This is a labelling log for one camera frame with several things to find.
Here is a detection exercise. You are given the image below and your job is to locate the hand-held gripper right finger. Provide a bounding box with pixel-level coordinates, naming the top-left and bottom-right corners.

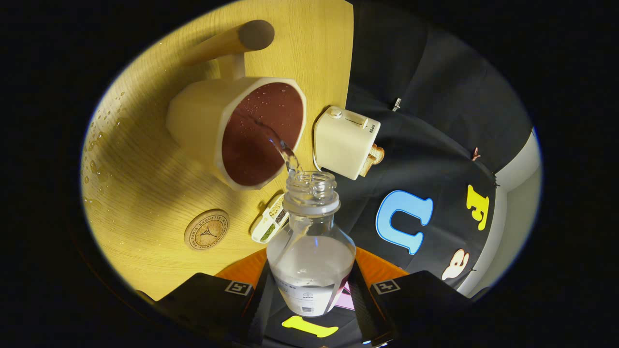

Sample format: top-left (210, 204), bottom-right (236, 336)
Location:
top-left (348, 246), bottom-right (489, 346)

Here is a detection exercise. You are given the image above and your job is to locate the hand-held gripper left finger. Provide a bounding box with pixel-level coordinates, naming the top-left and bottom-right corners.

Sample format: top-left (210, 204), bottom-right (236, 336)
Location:
top-left (155, 248), bottom-right (276, 346)

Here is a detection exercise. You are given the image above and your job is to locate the clear plastic juice bottle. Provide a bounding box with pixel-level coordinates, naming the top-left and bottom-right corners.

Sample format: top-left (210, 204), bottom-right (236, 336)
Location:
top-left (266, 171), bottom-right (357, 317)

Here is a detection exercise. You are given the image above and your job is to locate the round cork coaster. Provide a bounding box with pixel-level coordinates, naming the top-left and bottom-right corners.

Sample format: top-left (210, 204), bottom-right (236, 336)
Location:
top-left (184, 209), bottom-right (230, 251)

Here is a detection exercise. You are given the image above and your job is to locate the beige cup with wooden handle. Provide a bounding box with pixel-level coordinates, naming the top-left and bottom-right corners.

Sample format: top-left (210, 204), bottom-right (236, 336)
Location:
top-left (166, 19), bottom-right (307, 191)

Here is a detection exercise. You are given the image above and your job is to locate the white divided condiment dish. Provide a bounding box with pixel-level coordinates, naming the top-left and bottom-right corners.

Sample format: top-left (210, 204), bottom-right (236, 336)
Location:
top-left (251, 193), bottom-right (290, 244)

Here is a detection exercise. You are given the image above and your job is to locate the white toaster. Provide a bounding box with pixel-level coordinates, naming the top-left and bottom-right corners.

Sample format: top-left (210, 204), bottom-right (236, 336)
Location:
top-left (313, 106), bottom-right (381, 181)

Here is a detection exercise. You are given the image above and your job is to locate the wooden table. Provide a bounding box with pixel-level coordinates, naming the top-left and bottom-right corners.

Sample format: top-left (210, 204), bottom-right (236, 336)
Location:
top-left (81, 0), bottom-right (354, 301)

